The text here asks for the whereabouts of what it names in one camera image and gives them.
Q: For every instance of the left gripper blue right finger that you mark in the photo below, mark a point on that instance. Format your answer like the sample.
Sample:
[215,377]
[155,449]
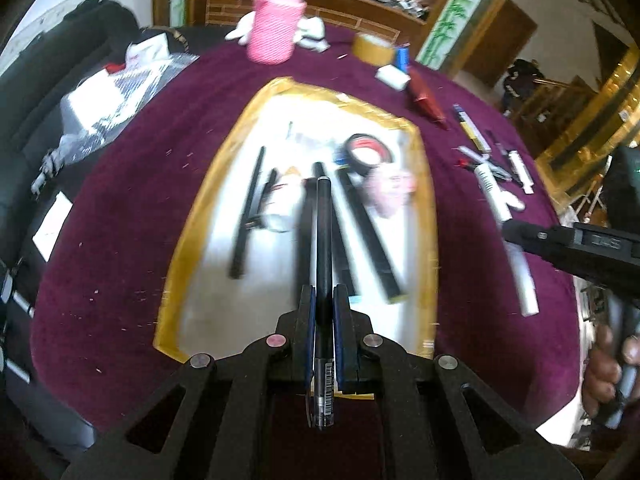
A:
[346,342]

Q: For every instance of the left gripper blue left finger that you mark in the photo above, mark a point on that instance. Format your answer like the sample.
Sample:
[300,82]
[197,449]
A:
[303,339]

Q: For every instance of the black ballpoint pen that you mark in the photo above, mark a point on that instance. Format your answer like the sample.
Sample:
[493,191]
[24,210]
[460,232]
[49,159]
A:
[323,315]

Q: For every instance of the white plastic comb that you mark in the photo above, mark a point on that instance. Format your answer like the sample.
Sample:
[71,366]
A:
[523,280]

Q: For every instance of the person's right hand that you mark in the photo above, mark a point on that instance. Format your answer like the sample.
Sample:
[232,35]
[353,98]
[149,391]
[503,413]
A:
[602,371]

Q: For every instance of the white tray with yellow tape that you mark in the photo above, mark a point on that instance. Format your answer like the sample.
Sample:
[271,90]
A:
[203,310]

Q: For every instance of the black pen in tray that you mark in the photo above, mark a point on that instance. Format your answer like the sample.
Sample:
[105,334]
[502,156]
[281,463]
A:
[236,268]

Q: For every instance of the pink plush ball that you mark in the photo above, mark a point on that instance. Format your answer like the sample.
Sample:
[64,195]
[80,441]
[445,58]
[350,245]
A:
[387,188]

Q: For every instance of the black electrical tape roll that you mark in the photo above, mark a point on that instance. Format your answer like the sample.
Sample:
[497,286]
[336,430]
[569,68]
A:
[363,153]

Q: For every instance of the purple velvet tablecloth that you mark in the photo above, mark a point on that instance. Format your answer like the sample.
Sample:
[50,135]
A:
[97,302]

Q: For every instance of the red packet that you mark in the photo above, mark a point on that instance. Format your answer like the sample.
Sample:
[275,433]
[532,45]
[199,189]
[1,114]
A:
[424,100]

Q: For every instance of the white eraser block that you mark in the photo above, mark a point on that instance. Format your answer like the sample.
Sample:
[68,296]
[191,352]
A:
[392,77]

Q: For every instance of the brown packing tape roll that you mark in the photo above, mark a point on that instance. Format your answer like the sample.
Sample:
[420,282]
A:
[373,50]

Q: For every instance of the white glove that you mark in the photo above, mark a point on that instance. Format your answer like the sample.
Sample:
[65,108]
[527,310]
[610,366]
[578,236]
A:
[310,33]

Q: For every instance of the black office chair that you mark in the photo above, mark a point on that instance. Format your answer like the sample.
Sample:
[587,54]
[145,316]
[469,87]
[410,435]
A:
[34,177]

